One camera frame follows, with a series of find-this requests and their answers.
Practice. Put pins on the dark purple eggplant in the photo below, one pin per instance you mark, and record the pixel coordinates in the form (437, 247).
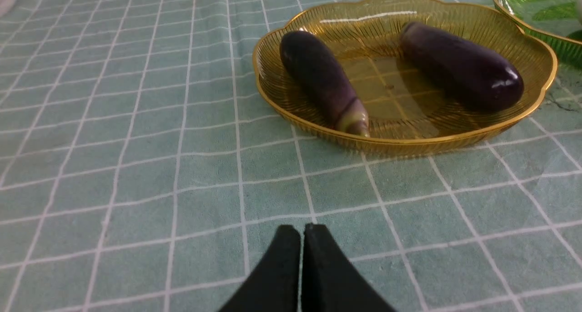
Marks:
(476, 76)

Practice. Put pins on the white radish with leaves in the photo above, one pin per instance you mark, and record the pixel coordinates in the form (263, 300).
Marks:
(560, 18)

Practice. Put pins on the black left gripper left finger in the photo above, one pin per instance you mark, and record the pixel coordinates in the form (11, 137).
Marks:
(273, 285)

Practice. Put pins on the green plastic plate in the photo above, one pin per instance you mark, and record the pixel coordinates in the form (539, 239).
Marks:
(522, 11)

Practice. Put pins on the purple eggplant with stem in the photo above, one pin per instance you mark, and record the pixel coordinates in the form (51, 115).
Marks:
(314, 67)

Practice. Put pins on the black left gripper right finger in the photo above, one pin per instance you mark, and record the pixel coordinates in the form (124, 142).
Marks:
(330, 282)

